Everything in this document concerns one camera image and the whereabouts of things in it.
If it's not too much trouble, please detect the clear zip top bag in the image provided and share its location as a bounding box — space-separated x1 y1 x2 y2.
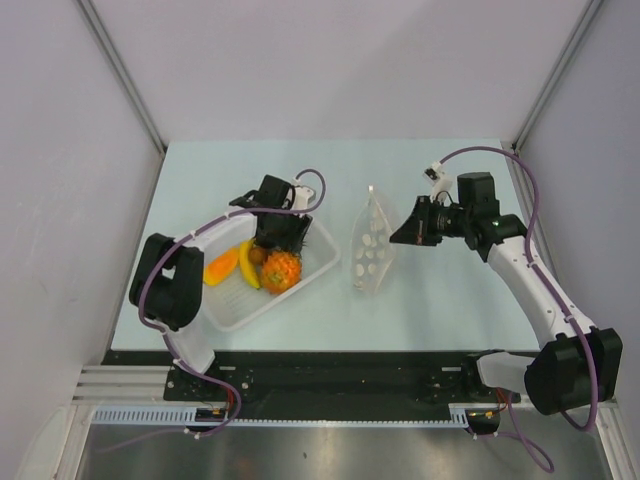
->
351 185 399 295

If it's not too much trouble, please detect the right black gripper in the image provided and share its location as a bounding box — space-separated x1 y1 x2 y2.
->
390 195 472 247

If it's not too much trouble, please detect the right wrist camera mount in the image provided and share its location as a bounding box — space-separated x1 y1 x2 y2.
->
423 161 453 202

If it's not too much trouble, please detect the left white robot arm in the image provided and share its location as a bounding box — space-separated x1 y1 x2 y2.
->
129 175 322 400

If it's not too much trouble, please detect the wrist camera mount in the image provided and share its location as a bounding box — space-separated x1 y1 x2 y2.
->
423 161 453 202
288 179 316 211

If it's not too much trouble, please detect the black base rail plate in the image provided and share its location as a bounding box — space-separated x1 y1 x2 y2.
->
102 350 497 419

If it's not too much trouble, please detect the left aluminium frame post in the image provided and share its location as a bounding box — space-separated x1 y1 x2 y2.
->
74 0 168 158

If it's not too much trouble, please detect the toy pineapple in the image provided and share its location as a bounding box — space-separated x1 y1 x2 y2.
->
260 248 302 295

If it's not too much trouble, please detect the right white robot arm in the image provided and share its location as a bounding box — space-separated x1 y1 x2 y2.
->
390 167 623 415

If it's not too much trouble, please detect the white plastic basket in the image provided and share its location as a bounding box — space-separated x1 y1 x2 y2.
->
193 215 340 332

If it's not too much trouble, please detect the aluminium frame post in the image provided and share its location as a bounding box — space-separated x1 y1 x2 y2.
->
74 0 168 158
512 0 606 151

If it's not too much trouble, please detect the right aluminium frame post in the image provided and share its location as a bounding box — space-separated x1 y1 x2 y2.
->
512 0 606 151

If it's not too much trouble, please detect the yellow toy banana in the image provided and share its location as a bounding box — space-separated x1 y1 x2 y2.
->
239 239 261 289

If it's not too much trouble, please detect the white cable duct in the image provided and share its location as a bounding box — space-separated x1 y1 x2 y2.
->
91 403 498 429

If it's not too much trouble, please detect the orange papaya slice toy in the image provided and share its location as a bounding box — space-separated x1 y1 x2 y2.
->
203 247 239 287

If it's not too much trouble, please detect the brown kiwi toy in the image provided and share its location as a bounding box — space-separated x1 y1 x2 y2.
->
249 247 268 265

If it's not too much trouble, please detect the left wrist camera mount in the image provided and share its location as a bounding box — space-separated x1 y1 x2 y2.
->
288 179 316 211

